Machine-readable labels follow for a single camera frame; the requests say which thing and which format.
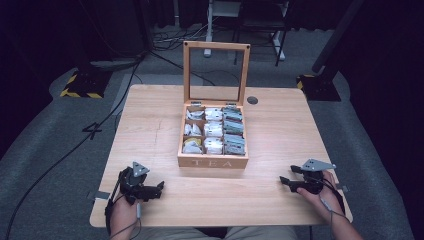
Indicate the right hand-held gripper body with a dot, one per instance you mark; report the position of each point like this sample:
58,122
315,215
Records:
313,181

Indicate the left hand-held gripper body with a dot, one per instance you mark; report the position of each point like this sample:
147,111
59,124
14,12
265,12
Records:
131,183

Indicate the person's right hand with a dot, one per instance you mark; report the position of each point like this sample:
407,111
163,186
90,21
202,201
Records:
328,200

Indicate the person's left hand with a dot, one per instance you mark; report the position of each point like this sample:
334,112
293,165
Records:
125,213

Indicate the grey tape piece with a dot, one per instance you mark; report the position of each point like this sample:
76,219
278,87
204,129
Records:
100,195
342,188

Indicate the person's left leg beige trousers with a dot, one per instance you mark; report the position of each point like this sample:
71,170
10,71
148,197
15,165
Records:
166,234

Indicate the person's leg beige trousers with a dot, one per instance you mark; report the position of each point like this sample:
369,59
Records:
166,234
260,234

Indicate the pile of yellow white tea bags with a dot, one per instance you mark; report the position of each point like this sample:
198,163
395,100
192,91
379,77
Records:
192,147

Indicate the person's right leg beige trousers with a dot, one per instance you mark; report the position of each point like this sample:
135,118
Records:
260,234

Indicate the wooden tea box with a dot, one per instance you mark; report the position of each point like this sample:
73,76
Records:
213,163

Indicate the stack of grey tea packets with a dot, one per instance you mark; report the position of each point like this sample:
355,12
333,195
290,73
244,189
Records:
232,114
234,145
233,127

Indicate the stack of white tea packets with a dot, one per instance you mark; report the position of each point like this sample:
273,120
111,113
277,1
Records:
213,129
213,114
213,146

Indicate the black stand striped base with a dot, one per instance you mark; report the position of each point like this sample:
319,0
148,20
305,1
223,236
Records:
320,86
87,83

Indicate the white desk leg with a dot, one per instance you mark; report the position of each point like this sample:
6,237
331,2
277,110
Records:
278,46
210,26

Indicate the black metal frame stand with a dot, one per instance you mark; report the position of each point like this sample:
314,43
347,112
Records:
260,23

